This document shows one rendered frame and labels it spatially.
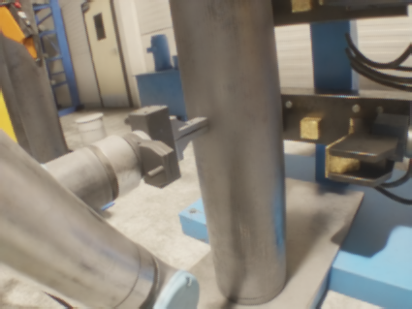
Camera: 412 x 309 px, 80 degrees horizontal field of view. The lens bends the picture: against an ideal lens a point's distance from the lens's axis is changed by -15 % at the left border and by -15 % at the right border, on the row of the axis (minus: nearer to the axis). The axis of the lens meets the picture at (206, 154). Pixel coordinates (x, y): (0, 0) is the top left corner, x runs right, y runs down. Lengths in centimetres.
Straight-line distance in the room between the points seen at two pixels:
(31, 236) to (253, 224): 52
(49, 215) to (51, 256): 3
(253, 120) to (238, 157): 8
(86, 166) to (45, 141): 131
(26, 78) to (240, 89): 131
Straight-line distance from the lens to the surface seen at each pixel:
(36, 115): 167
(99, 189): 39
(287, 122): 120
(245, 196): 61
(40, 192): 21
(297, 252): 101
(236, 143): 56
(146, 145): 40
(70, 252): 23
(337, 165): 83
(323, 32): 131
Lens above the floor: 83
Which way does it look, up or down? 21 degrees down
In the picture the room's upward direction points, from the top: 9 degrees counter-clockwise
